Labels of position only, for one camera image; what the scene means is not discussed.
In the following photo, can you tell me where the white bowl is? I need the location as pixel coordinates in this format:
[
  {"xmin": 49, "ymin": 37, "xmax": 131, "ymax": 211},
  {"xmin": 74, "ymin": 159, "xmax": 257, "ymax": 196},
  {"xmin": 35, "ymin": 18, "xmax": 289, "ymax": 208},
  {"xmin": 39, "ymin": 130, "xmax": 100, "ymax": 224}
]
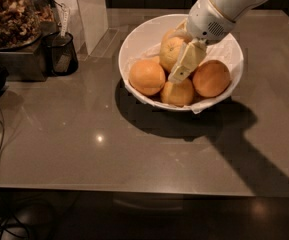
[{"xmin": 118, "ymin": 14, "xmax": 244, "ymax": 114}]

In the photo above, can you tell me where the glass jar of nuts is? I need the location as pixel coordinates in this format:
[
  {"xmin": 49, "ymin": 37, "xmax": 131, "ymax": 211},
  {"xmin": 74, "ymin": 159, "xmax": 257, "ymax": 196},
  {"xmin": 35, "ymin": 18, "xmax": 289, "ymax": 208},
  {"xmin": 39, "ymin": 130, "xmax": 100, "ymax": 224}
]
[{"xmin": 0, "ymin": 0, "xmax": 43, "ymax": 51}]

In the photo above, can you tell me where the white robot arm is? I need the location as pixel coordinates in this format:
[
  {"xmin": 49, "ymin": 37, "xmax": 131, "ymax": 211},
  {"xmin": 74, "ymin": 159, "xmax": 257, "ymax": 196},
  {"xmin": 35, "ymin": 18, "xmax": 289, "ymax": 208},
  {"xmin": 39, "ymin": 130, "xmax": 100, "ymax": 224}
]
[{"xmin": 168, "ymin": 0, "xmax": 268, "ymax": 83}]

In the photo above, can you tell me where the white box panel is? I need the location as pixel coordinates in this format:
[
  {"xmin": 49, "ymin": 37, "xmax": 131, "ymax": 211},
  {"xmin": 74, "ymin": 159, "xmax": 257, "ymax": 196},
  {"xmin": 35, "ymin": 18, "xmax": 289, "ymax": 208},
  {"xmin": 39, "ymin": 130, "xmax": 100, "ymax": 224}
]
[{"xmin": 55, "ymin": 0, "xmax": 108, "ymax": 55}]

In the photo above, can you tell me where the dark metal stand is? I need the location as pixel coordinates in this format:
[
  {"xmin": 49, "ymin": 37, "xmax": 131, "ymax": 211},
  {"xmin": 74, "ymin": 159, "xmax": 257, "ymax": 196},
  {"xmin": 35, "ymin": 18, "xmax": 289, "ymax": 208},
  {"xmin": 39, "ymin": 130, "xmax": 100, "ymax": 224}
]
[{"xmin": 0, "ymin": 20, "xmax": 56, "ymax": 82}]

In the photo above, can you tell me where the black mesh cup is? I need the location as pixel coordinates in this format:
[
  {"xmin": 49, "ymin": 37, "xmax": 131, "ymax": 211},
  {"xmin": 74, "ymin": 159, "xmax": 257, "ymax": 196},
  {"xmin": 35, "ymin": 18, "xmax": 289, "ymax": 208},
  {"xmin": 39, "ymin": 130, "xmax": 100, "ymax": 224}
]
[{"xmin": 42, "ymin": 32, "xmax": 78, "ymax": 76}]

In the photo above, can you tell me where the white utensil in cup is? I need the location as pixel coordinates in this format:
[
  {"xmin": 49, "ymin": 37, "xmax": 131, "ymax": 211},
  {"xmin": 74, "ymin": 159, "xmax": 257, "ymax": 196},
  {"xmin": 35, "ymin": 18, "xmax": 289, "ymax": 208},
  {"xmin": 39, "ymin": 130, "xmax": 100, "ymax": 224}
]
[{"xmin": 60, "ymin": 3, "xmax": 70, "ymax": 38}]

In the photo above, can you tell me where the white paper towel liner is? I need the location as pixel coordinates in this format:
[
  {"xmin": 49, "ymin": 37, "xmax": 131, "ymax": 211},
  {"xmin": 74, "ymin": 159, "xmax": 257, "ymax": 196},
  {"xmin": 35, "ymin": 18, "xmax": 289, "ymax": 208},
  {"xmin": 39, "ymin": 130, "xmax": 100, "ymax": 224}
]
[{"xmin": 119, "ymin": 33, "xmax": 244, "ymax": 114}]

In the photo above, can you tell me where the white rounded gripper body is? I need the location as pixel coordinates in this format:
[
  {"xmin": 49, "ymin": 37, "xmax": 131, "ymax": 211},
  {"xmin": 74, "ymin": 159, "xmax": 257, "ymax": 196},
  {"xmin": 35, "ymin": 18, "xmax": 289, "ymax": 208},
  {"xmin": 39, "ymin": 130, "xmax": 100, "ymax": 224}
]
[{"xmin": 186, "ymin": 0, "xmax": 235, "ymax": 44}]

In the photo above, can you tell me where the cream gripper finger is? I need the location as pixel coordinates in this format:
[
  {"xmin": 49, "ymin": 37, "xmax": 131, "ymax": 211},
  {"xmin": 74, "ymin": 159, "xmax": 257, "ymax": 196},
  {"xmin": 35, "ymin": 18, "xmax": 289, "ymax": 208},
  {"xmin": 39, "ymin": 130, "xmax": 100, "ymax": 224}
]
[
  {"xmin": 168, "ymin": 38, "xmax": 207, "ymax": 84},
  {"xmin": 170, "ymin": 19, "xmax": 192, "ymax": 42}
]

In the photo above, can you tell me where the orange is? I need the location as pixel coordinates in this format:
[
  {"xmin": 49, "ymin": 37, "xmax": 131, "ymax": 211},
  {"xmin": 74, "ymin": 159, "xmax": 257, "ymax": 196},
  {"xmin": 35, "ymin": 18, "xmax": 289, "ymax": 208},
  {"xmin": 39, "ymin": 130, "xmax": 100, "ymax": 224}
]
[
  {"xmin": 192, "ymin": 60, "xmax": 231, "ymax": 98},
  {"xmin": 160, "ymin": 78, "xmax": 195, "ymax": 107},
  {"xmin": 159, "ymin": 29, "xmax": 188, "ymax": 73},
  {"xmin": 129, "ymin": 59, "xmax": 166, "ymax": 96}
]

